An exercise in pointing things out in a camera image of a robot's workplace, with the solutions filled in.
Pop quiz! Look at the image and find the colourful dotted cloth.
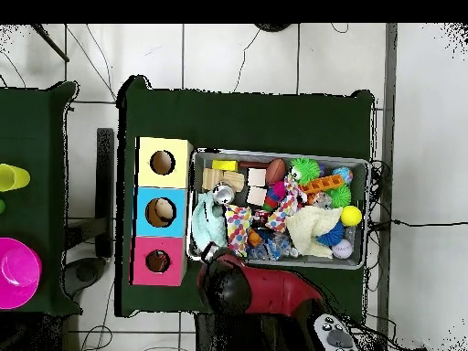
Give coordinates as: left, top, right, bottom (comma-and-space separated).
224, 173, 308, 258

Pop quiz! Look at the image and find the mint green quilted cloth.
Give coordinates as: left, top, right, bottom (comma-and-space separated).
191, 191, 229, 252

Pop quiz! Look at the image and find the cream knitted cloth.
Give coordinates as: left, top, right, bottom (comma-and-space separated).
284, 205, 345, 259

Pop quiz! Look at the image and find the wooden box with three holes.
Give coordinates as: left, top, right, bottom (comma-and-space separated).
129, 136, 194, 287

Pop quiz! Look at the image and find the pale wooden cube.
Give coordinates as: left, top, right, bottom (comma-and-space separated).
247, 167, 268, 187
246, 186, 269, 207

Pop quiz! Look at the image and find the brown toy football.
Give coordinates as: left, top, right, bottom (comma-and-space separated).
264, 157, 287, 186

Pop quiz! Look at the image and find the dark green table cloth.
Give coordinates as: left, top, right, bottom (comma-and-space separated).
114, 74, 376, 318
0, 80, 82, 316

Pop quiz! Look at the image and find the green spiky ball with eyes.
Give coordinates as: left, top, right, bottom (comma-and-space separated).
290, 156, 322, 185

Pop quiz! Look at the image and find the orange building block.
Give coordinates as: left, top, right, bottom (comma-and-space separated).
299, 174, 346, 195

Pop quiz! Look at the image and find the yellow ball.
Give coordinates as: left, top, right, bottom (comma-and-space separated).
340, 205, 363, 227

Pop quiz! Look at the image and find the white baseball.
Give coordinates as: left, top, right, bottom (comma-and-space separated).
331, 238, 355, 260

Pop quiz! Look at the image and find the black flat panel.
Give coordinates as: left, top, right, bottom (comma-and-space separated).
95, 127, 115, 259

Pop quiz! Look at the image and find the grey rounded stand foot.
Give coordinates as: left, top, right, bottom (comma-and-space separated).
63, 257, 108, 298

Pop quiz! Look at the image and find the black round base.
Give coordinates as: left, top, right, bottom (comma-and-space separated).
253, 23, 293, 33

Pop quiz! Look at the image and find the yellow-green plastic cup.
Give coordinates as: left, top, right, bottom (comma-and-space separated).
0, 163, 31, 193

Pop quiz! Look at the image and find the pink plastic bowl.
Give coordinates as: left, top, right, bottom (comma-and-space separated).
0, 237, 43, 310

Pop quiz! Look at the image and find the black rod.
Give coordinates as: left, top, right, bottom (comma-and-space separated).
30, 23, 70, 63

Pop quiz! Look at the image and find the shallow wire mesh bin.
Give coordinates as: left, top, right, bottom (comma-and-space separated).
186, 147, 371, 271

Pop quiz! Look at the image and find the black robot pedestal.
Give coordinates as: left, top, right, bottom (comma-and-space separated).
195, 312, 319, 351

